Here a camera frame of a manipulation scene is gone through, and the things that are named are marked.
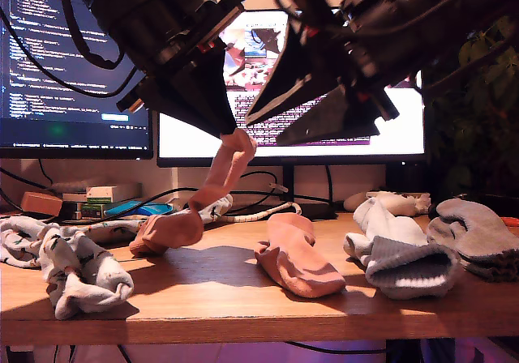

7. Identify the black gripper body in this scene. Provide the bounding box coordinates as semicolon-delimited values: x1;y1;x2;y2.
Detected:
115;0;248;115

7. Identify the white animal print sock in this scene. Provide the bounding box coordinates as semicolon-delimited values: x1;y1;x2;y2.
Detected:
72;194;234;245
0;216;135;321

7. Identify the pink sock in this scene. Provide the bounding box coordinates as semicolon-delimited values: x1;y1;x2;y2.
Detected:
129;129;259;258
254;212;347;298

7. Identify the grey frilly cuff sock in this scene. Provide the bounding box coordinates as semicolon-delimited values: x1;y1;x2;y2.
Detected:
425;216;519;284
435;199;519;265

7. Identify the monitor with bright white screen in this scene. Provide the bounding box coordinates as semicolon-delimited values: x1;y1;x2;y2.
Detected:
156;9;426;169

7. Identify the cream rounded device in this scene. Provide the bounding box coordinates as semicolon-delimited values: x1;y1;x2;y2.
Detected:
342;192;368;213

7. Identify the black monitor stand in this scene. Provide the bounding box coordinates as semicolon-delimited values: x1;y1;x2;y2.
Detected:
238;166;340;223

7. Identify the white game controller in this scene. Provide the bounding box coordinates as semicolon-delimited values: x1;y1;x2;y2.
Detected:
375;191;418;217

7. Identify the blue plastic pack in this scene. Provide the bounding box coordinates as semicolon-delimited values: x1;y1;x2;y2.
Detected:
104;200;174;219

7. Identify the white patterned item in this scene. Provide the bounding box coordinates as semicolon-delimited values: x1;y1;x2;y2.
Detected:
412;193;431;215

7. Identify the white and green box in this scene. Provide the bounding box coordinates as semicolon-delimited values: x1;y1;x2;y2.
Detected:
85;186;118;206

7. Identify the monitor with dark code screen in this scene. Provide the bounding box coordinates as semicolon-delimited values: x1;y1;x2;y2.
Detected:
0;0;154;161

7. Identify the dark green box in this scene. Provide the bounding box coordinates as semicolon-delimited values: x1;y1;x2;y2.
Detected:
60;200;107;222

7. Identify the green leafy houseplant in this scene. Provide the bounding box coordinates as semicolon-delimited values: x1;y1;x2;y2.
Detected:
421;14;519;202

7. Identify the black desk cable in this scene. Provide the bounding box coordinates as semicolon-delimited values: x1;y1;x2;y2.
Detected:
137;171;281;212
0;159;56;214
283;340;388;357
324;166;336;206

